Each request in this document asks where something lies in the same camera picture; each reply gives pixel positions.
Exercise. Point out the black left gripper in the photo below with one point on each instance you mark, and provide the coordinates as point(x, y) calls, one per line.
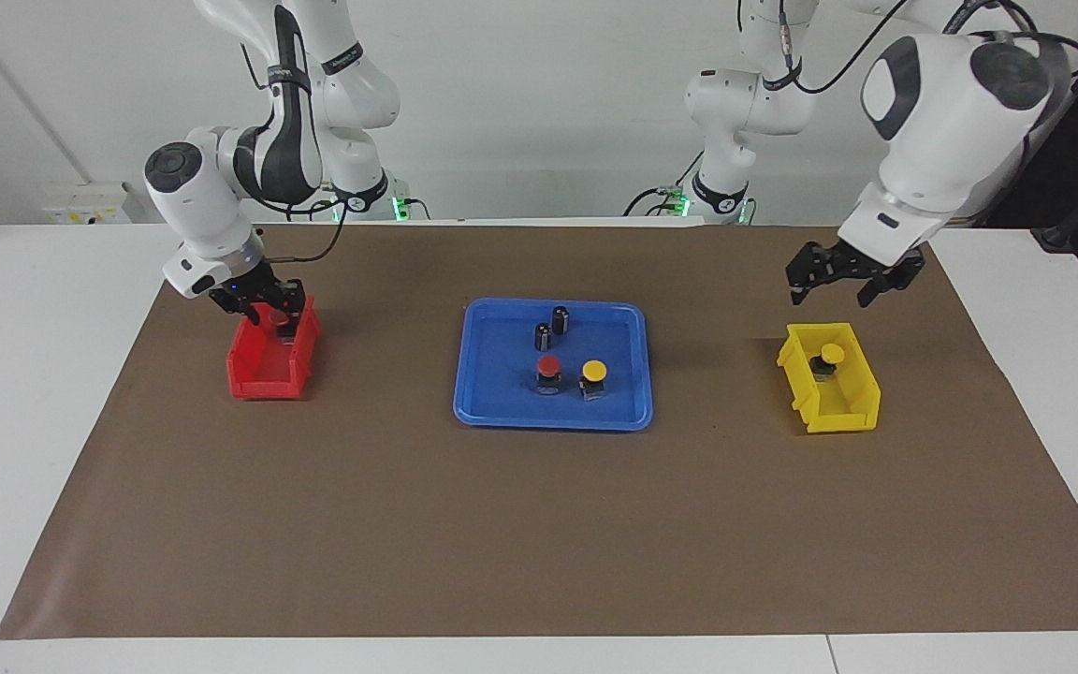
point(876, 264)

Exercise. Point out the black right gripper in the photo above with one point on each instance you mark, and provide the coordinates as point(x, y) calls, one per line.
point(263, 295)

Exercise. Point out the red push button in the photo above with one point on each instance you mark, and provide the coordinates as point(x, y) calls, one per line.
point(272, 319)
point(548, 365)

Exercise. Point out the yellow push button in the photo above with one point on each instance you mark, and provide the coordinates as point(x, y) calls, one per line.
point(593, 370)
point(833, 353)

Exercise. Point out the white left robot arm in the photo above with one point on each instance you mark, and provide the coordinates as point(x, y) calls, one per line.
point(951, 122)

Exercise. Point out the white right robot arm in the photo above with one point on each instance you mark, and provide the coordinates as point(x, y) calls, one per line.
point(207, 197)

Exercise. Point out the blue plastic tray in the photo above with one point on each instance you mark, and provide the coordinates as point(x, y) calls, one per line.
point(502, 393)

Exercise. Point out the red plastic bin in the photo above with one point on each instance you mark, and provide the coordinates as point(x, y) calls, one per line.
point(268, 374)

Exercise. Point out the yellow plastic bin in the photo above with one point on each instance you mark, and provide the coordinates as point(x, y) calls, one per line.
point(806, 393)

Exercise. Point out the black cylindrical capacitor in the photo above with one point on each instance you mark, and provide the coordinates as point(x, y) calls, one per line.
point(543, 338)
point(560, 320)

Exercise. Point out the brown table mat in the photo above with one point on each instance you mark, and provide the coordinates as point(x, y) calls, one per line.
point(539, 524)

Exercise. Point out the white wall socket box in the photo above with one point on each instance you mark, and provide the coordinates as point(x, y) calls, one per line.
point(90, 206)

